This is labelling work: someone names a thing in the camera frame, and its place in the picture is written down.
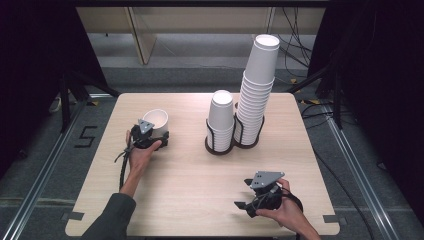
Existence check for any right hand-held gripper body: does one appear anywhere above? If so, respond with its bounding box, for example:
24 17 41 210
244 170 286 219

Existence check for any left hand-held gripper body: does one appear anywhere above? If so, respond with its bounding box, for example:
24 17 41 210
130 119 161 150

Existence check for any single white paper cup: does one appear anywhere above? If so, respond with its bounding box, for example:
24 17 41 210
142 108 170 138

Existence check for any black wire cup holder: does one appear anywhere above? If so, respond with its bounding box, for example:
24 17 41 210
204 112 266 156

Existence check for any short stack of paper cups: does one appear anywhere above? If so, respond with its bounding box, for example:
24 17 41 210
206 89 235 153

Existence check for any tall stack of paper cups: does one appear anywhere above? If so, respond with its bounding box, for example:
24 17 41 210
234 33 281 146

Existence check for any person's left hand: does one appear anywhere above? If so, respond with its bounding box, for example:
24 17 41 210
124 129 164 178

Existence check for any person's right hand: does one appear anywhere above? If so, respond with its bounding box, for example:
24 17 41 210
255 178 310 233

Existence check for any grey tape strip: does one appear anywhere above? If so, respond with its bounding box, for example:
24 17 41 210
322 214 348 225

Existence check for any black metal stand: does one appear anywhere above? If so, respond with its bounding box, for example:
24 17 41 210
59 70 122 134
286 61 345 130

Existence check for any beige wooden cabinet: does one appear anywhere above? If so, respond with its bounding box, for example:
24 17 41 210
75 6 327 66

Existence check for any black curtain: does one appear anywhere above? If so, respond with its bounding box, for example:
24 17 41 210
0 0 109 171
308 0 424 214

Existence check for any right hand-held gripper cable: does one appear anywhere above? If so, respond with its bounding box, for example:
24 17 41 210
281 188 305 240

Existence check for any hand-held gripper cable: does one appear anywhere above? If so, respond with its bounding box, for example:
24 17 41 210
281 188 305 240
114 143 134 192

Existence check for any left hand-held gripper cable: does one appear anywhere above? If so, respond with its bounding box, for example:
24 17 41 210
114 143 134 192

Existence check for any long black floor cable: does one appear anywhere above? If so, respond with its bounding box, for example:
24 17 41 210
301 103 375 240

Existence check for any aluminium floor rail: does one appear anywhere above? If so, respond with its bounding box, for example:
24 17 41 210
323 111 424 232
0 99 88 240

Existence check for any bundle of black floor cables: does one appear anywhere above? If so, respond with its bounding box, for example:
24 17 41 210
269 7 314 84

